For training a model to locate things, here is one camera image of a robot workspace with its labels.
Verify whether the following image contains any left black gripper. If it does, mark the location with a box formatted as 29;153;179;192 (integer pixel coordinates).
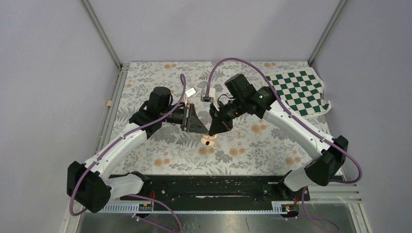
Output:
161;103;209;134

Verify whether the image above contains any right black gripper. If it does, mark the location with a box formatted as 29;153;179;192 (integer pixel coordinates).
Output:
209;96;246;136

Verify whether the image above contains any beige earbud charging case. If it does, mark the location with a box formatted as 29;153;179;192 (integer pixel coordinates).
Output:
201;134;217;146

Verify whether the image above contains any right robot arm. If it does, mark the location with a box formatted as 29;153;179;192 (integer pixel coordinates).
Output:
201;74;348;200

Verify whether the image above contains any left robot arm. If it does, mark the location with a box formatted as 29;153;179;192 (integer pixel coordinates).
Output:
67;86;208;216

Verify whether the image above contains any floral patterned table mat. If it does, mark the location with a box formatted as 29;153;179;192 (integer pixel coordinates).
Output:
111;62;329;175

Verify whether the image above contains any green white checkerboard sheet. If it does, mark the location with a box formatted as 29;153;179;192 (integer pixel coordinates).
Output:
267;67;332;118

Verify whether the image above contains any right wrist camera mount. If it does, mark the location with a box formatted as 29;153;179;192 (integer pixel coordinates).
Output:
200;88;219;111

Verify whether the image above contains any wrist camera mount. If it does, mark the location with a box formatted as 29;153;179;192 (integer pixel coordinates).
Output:
183;87;197;105
200;88;219;111

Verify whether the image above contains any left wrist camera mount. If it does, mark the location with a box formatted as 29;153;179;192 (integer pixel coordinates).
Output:
183;87;197;105

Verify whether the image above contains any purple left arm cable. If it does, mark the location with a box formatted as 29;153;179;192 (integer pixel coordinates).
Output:
69;74;188;216

